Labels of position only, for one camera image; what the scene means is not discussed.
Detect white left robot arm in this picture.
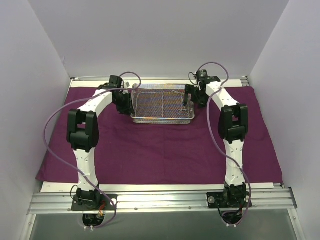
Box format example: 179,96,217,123
67,75,134,210

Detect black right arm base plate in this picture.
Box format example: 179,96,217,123
206,191,249,209

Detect steel surgical forceps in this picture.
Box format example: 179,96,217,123
169,90,193,118

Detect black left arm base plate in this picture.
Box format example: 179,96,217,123
71,193,117,212

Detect wire mesh instrument tray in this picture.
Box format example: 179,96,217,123
130,83,195,125

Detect purple surgical drape cloth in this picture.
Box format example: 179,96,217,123
35,85,285,186

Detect steel surgical scissors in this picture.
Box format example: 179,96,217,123
176,100,187,116

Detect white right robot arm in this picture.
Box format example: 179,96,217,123
183,69,248,207

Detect aluminium front frame rail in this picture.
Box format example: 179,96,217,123
28,188,298,215

